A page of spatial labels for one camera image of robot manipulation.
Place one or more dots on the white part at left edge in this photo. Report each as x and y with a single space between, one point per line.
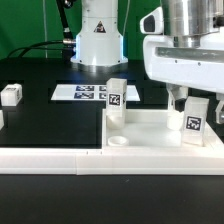
1 120

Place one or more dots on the white L-shaped fixture wall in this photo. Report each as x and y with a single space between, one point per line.
207 159

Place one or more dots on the white sheet with fiducial tags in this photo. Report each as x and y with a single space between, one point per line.
73 92

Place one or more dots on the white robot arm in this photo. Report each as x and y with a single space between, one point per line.
183 44

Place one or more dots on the white square tabletop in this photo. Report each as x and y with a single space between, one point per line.
142 129

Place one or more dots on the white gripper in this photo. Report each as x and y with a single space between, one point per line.
200 68

